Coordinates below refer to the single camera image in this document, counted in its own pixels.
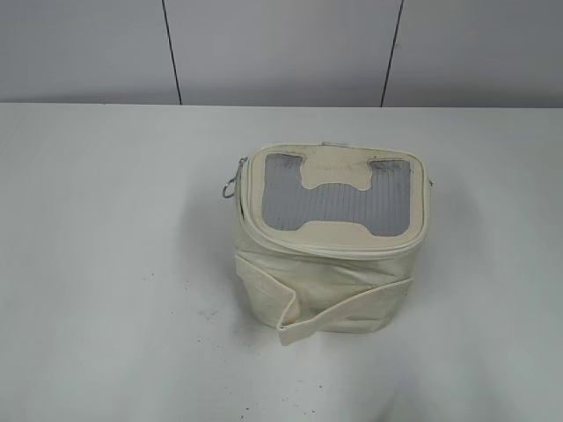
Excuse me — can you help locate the cream zippered lunch bag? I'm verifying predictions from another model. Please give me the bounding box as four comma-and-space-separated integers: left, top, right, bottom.
223, 143, 431, 346

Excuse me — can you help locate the silver zipper pull ring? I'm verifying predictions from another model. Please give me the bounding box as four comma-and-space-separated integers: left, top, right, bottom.
222, 156, 247, 204

